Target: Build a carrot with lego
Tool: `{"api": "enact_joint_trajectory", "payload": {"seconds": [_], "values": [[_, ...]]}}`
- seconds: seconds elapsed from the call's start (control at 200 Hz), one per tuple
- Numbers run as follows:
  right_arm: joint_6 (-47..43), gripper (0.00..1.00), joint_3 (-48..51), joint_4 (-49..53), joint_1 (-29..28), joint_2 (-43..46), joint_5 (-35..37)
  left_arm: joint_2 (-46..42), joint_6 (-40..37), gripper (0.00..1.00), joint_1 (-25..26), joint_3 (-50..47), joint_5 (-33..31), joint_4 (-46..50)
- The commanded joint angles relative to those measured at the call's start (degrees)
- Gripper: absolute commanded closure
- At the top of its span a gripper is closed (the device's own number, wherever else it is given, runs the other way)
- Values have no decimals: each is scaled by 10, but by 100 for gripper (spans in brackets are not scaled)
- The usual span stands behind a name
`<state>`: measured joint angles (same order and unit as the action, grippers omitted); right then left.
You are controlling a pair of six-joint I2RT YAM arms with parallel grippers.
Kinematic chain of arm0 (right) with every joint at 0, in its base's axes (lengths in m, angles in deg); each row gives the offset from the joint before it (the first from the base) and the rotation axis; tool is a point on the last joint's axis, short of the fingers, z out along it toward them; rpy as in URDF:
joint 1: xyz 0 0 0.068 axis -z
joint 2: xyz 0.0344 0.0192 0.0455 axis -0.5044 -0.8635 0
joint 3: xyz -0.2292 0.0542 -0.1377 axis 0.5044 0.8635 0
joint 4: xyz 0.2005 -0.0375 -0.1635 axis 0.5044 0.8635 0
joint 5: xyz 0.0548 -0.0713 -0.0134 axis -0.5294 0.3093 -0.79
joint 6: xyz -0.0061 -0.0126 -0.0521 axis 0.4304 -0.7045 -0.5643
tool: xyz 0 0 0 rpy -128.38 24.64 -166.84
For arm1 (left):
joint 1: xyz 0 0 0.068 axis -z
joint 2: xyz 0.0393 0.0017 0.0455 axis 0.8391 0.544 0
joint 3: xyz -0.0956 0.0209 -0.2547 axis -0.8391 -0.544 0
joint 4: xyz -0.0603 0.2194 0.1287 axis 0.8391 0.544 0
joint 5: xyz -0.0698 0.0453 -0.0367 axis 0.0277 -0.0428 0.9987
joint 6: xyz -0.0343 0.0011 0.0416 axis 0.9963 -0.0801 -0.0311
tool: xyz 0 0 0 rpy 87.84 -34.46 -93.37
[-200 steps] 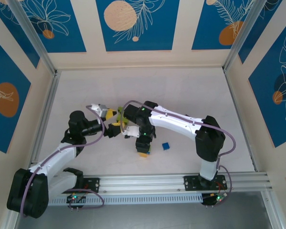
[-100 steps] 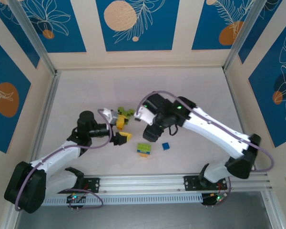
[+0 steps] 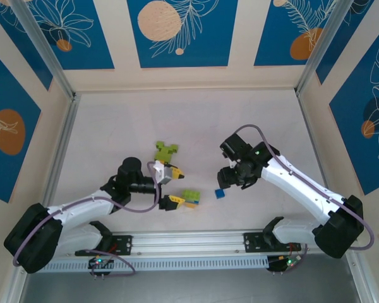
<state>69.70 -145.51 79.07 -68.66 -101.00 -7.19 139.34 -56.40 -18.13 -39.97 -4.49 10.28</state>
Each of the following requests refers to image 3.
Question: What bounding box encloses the right controller circuit board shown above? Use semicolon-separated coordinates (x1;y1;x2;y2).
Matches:
268;255;303;273

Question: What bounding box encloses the aluminium side rail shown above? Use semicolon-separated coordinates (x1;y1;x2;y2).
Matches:
33;93;81;236
295;93;344;228

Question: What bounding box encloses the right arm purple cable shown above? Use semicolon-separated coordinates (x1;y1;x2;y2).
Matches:
232;124;375;261

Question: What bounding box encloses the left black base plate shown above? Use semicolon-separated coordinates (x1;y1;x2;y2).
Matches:
75;233;133;256

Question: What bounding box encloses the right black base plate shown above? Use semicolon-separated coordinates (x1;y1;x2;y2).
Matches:
243;232;299;253

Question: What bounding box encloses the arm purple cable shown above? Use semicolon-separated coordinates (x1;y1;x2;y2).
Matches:
13;161;162;278
232;124;375;261

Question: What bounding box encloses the grey metal plate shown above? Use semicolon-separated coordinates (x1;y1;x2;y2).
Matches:
18;252;361;303

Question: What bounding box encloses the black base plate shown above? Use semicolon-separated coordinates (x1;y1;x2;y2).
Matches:
243;232;299;253
75;233;133;256

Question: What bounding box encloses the aluminium frame bar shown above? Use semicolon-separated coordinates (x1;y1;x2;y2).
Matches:
346;257;373;303
1;271;28;303

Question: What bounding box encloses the grey slotted cable duct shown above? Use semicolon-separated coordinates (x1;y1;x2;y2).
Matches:
39;256;269;272

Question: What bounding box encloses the large green lego brick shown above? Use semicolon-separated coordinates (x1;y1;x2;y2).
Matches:
153;148;175;164

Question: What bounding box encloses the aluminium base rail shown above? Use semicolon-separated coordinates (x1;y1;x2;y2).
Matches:
59;229;363;258

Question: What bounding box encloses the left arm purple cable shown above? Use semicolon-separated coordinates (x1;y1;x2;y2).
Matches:
13;161;162;278

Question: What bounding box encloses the controller circuit board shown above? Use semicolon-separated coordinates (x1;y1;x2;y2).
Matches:
268;255;303;273
88;257;115;270

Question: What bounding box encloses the aluminium corner post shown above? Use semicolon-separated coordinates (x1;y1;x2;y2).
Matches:
295;0;351;97
9;0;76;100

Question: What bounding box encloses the left controller circuit board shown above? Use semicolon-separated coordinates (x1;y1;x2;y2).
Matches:
88;257;115;270

